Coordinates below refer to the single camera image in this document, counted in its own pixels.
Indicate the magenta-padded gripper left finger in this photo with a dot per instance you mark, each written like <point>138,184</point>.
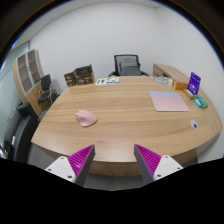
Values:
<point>79,160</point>

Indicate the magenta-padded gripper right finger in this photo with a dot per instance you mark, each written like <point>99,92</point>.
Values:
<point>150,160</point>

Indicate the pink computer mouse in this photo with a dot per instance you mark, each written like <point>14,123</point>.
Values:
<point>86,118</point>

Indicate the pink blue gradient mouse pad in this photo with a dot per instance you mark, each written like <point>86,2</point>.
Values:
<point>168,101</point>

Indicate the black leather sofa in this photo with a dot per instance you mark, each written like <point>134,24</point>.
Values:
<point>20,128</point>

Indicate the blue packet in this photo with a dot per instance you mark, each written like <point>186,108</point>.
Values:
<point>197,103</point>

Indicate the tan small packet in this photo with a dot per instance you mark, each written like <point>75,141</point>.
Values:
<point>188,93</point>

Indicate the green packet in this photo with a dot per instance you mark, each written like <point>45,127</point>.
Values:
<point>203,101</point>

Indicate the orange cardboard box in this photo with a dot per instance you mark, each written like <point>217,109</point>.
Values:
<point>180,85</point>

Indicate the small brown printed carton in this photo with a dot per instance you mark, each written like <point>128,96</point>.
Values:
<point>70,79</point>

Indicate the white printed sheet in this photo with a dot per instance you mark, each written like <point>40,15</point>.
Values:
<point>107,80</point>

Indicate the black visitor chair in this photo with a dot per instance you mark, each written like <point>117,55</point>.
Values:
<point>45,82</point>

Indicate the purple pouch package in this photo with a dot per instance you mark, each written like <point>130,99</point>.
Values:
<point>194,83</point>

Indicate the black open carton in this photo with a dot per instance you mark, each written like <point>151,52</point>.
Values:
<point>83,70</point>

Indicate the wooden side desk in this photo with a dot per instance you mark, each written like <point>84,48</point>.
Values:
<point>168,70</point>

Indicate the grey backpack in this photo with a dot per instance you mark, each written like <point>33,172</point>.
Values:
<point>130,68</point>

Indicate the wooden shelf cabinet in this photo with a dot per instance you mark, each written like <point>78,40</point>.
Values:
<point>28,71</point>

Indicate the black mesh office chair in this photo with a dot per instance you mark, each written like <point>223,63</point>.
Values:
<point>117,61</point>

